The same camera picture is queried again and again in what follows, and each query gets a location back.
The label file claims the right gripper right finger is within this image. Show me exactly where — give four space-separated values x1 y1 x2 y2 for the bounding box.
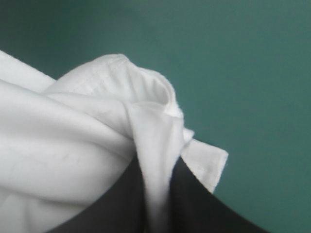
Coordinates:
162 155 294 233

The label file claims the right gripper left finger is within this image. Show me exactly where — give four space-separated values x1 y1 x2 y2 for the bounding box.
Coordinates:
46 143 153 233

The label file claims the white T-shirt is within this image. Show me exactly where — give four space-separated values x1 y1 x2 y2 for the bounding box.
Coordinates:
0 50 229 233

